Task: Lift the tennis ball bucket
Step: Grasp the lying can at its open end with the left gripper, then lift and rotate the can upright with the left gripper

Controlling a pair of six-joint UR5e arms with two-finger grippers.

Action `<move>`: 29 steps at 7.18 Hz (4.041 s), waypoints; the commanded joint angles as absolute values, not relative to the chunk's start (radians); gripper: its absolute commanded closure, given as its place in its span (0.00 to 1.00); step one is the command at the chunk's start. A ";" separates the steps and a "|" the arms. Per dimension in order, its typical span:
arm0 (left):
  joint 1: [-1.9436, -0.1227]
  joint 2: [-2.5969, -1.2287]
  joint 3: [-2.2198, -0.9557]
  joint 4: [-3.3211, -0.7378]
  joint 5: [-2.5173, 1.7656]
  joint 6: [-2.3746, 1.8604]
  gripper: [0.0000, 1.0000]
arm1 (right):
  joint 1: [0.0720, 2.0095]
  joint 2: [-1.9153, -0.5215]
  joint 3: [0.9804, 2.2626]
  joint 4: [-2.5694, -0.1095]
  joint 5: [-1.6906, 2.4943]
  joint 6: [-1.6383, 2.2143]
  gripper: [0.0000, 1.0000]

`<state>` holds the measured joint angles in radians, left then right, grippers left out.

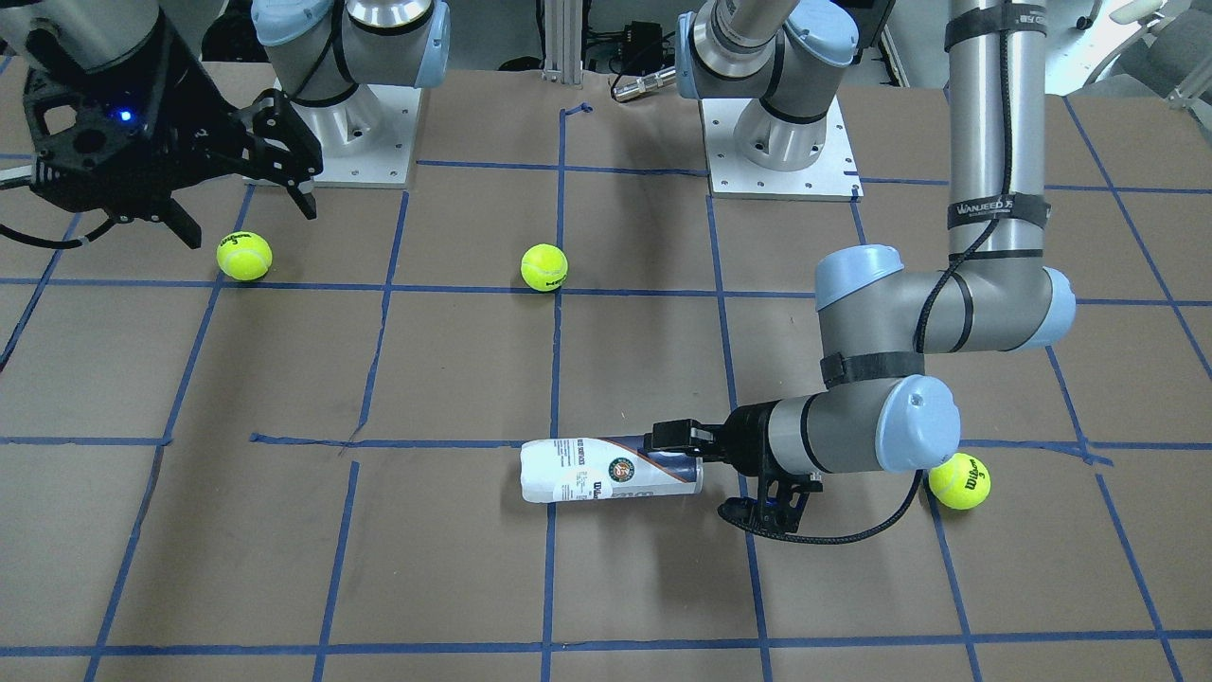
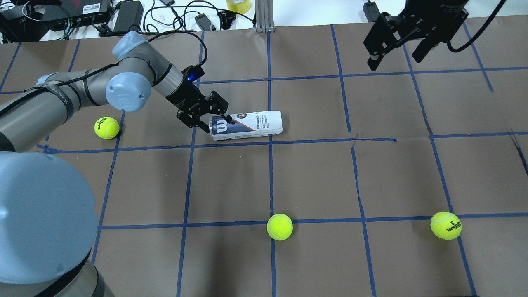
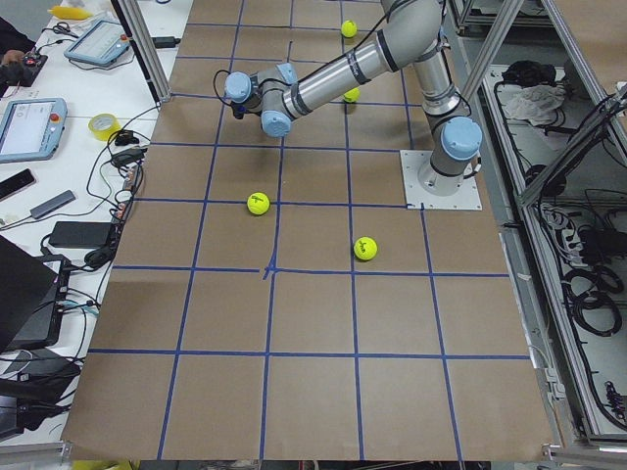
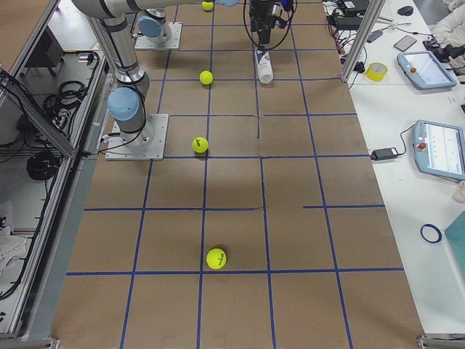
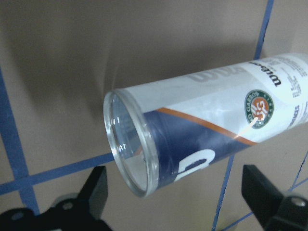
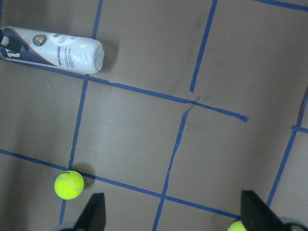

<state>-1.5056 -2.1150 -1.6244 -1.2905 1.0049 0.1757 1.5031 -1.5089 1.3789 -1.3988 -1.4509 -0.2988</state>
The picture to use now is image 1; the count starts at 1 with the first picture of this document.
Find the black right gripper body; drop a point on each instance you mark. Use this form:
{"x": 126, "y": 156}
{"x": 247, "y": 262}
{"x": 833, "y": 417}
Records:
{"x": 196, "y": 106}

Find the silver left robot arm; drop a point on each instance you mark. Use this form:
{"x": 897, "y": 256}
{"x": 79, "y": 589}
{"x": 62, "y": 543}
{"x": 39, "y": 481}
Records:
{"x": 879, "y": 410}

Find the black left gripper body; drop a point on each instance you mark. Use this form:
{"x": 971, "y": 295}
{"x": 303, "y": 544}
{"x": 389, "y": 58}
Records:
{"x": 751, "y": 433}

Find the aluminium frame post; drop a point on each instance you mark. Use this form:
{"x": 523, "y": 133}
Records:
{"x": 562, "y": 23}

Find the white blue tennis ball can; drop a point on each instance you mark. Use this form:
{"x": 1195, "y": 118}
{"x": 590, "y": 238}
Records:
{"x": 591, "y": 469}

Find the tennis ball far corner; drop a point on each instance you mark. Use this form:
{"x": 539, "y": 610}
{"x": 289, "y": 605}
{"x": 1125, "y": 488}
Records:
{"x": 962, "y": 483}

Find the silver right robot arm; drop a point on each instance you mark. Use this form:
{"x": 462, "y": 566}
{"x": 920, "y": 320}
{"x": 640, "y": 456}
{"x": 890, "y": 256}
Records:
{"x": 321, "y": 52}

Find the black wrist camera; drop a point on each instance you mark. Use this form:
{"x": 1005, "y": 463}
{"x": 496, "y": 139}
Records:
{"x": 774, "y": 517}

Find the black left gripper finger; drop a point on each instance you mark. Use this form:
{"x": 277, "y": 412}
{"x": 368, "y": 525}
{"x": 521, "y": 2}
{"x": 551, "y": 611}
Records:
{"x": 685, "y": 437}

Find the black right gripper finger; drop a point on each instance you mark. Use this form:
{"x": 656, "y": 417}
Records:
{"x": 281, "y": 149}
{"x": 167, "y": 211}

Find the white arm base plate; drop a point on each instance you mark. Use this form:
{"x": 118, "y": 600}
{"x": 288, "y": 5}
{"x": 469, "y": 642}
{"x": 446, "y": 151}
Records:
{"x": 753, "y": 155}
{"x": 369, "y": 139}

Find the tennis ball near base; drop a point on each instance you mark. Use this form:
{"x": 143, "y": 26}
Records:
{"x": 244, "y": 256}
{"x": 544, "y": 267}

